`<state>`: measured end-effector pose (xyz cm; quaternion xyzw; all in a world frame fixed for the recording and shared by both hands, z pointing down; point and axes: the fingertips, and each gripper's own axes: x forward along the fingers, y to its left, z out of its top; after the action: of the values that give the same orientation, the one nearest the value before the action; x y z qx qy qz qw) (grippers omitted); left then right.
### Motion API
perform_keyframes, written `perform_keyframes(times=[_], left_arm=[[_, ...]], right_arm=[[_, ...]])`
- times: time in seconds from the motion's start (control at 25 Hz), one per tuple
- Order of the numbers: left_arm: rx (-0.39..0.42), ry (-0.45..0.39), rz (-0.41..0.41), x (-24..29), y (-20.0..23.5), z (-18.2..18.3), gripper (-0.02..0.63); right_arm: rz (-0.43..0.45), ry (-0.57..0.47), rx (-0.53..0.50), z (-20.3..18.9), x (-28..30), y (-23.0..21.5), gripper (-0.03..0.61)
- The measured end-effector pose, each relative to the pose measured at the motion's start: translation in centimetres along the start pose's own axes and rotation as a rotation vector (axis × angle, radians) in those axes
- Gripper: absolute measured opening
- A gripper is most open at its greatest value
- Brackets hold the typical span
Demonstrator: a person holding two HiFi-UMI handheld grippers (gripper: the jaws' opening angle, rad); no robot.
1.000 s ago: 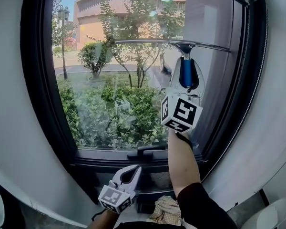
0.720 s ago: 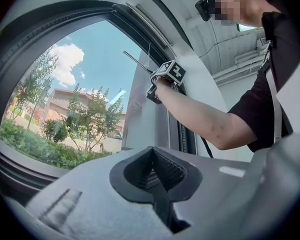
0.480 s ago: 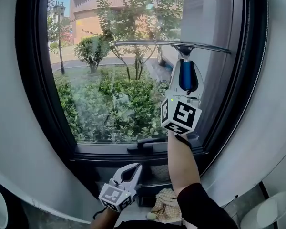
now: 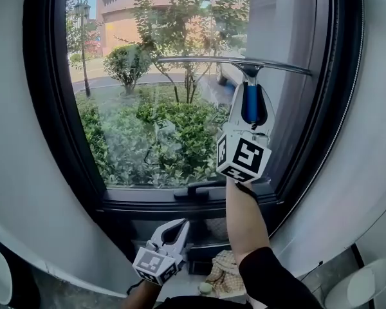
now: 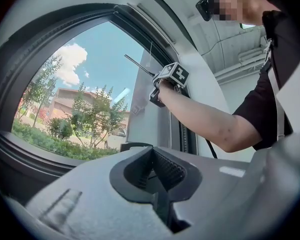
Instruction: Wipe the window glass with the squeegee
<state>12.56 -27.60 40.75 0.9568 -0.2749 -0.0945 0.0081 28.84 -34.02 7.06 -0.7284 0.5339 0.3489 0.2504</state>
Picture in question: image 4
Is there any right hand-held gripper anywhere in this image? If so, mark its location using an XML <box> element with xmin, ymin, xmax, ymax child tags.
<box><xmin>216</xmin><ymin>83</ymin><xmax>276</xmax><ymax>184</ymax></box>

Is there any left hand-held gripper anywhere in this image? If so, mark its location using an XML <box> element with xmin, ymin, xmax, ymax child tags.
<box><xmin>132</xmin><ymin>218</ymin><xmax>190</xmax><ymax>286</ymax></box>

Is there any blue handled metal squeegee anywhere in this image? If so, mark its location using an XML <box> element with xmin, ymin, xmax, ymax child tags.
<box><xmin>156</xmin><ymin>55</ymin><xmax>313</xmax><ymax>124</ymax></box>

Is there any clear window glass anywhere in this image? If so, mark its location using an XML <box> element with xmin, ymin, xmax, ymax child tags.
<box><xmin>66</xmin><ymin>0</ymin><xmax>331</xmax><ymax>189</ymax></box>

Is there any person's right forearm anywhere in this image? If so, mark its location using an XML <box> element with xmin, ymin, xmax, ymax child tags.
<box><xmin>226</xmin><ymin>180</ymin><xmax>324</xmax><ymax>309</ymax></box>

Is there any person's left forearm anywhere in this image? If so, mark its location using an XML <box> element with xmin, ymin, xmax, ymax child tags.
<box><xmin>120</xmin><ymin>280</ymin><xmax>163</xmax><ymax>309</ymax></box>

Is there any silver car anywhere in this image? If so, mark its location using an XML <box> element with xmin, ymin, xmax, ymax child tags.
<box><xmin>214</xmin><ymin>61</ymin><xmax>246</xmax><ymax>87</ymax></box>

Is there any beige patterned cloth bag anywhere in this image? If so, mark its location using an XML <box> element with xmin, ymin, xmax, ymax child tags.
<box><xmin>205</xmin><ymin>249</ymin><xmax>246</xmax><ymax>299</ymax></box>

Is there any low green hedge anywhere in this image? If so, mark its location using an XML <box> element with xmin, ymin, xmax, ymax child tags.
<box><xmin>74</xmin><ymin>84</ymin><xmax>232</xmax><ymax>189</ymax></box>

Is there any thin leafy tree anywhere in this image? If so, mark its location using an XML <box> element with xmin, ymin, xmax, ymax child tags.
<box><xmin>132</xmin><ymin>0</ymin><xmax>249</xmax><ymax>105</ymax></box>

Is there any round green bush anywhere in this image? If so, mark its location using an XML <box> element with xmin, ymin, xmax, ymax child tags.
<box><xmin>102</xmin><ymin>44</ymin><xmax>152</xmax><ymax>95</ymax></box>

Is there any brick building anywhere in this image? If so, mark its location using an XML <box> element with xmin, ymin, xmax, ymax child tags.
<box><xmin>95</xmin><ymin>0</ymin><xmax>251</xmax><ymax>58</ymax></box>

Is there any white round container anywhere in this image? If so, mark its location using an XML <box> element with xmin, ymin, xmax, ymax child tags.
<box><xmin>324</xmin><ymin>258</ymin><xmax>386</xmax><ymax>309</ymax></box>

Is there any black window handle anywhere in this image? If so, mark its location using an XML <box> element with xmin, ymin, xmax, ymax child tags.
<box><xmin>173</xmin><ymin>181</ymin><xmax>228</xmax><ymax>201</ymax></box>

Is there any black wrist strap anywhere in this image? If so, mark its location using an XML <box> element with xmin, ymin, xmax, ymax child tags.
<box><xmin>234</xmin><ymin>181</ymin><xmax>259</xmax><ymax>201</ymax></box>

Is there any thin black cable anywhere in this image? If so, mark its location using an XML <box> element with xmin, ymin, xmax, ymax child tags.
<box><xmin>299</xmin><ymin>260</ymin><xmax>324</xmax><ymax>283</ymax></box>

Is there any black street lamp post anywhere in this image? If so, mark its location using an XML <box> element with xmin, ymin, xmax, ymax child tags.
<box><xmin>73</xmin><ymin>0</ymin><xmax>92</xmax><ymax>98</ymax></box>

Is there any black window frame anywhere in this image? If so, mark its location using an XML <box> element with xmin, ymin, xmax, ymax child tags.
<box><xmin>22</xmin><ymin>0</ymin><xmax>365</xmax><ymax>249</ymax></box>

